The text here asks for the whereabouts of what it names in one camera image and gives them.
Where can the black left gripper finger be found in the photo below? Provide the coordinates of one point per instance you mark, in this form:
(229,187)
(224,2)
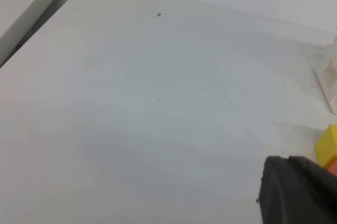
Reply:
(296,190)

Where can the white test tube rack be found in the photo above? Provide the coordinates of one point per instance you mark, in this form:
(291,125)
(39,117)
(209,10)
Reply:
(325,70)

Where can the orange cube block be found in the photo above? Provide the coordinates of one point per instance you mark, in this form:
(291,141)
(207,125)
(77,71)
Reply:
(331,166)

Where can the yellow cube block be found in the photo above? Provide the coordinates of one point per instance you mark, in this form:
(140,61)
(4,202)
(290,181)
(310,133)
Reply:
(325,148)

